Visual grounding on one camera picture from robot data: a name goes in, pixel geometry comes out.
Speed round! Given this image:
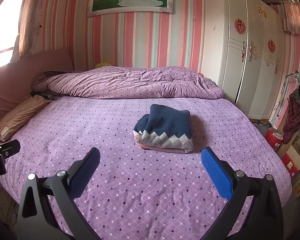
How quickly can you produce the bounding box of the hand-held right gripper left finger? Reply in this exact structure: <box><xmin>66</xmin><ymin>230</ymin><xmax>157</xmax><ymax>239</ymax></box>
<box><xmin>15</xmin><ymin>147</ymin><xmax>102</xmax><ymax>240</ymax></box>

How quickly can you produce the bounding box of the bed with purple dotted sheet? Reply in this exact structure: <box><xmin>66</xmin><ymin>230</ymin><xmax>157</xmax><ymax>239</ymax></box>
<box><xmin>0</xmin><ymin>96</ymin><xmax>293</xmax><ymax>240</ymax></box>

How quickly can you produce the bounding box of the navy diamond-pattern knit sweater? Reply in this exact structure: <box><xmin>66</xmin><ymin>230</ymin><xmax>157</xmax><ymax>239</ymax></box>
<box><xmin>133</xmin><ymin>104</ymin><xmax>193</xmax><ymax>154</ymax></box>

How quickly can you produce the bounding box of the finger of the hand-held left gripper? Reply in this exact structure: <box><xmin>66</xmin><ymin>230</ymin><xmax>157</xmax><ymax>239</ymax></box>
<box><xmin>0</xmin><ymin>140</ymin><xmax>21</xmax><ymax>159</ymax></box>

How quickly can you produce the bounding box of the tan pillow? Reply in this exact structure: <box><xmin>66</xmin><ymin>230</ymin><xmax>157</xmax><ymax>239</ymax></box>
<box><xmin>0</xmin><ymin>94</ymin><xmax>53</xmax><ymax>142</ymax></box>

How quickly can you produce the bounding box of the pink curtain valance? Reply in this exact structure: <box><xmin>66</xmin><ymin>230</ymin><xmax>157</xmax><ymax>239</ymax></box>
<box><xmin>280</xmin><ymin>0</ymin><xmax>300</xmax><ymax>40</ymax></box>

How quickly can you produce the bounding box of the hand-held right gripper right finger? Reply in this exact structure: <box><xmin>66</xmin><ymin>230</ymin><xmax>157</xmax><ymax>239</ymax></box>
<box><xmin>201</xmin><ymin>147</ymin><xmax>285</xmax><ymax>240</ymax></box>

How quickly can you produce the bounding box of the pink padded headboard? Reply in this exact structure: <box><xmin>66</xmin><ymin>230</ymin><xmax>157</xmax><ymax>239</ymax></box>
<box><xmin>0</xmin><ymin>47</ymin><xmax>74</xmax><ymax>128</ymax></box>

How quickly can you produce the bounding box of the maroon garment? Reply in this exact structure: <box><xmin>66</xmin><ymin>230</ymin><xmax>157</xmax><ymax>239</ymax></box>
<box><xmin>282</xmin><ymin>94</ymin><xmax>300</xmax><ymax>144</ymax></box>

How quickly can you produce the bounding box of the purple dotted quilt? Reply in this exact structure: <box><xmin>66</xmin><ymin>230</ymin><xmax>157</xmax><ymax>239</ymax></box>
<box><xmin>31</xmin><ymin>66</ymin><xmax>226</xmax><ymax>99</ymax></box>

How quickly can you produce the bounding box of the pink window curtain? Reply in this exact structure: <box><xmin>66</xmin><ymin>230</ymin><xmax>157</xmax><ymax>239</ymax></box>
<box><xmin>19</xmin><ymin>0</ymin><xmax>52</xmax><ymax>55</ymax></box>

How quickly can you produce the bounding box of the red cylinder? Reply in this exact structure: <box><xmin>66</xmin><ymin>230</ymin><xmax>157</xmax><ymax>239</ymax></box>
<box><xmin>264</xmin><ymin>127</ymin><xmax>284</xmax><ymax>152</ymax></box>

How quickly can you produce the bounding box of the white wardrobe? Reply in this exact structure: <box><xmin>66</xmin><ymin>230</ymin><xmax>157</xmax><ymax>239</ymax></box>
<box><xmin>201</xmin><ymin>0</ymin><xmax>287</xmax><ymax>120</ymax></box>

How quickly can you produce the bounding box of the dark cloth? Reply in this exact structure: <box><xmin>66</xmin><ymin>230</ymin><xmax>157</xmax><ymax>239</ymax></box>
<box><xmin>30</xmin><ymin>71</ymin><xmax>58</xmax><ymax>98</ymax></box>

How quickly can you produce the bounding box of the desk lamp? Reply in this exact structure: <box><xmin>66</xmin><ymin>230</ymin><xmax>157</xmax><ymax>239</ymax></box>
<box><xmin>276</xmin><ymin>70</ymin><xmax>300</xmax><ymax>117</ymax></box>

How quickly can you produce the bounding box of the red box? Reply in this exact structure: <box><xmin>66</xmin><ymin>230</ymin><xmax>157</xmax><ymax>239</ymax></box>
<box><xmin>281</xmin><ymin>152</ymin><xmax>300</xmax><ymax>177</ymax></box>

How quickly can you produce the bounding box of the window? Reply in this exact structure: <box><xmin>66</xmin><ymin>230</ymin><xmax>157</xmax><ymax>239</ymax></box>
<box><xmin>0</xmin><ymin>0</ymin><xmax>28</xmax><ymax>63</ymax></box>

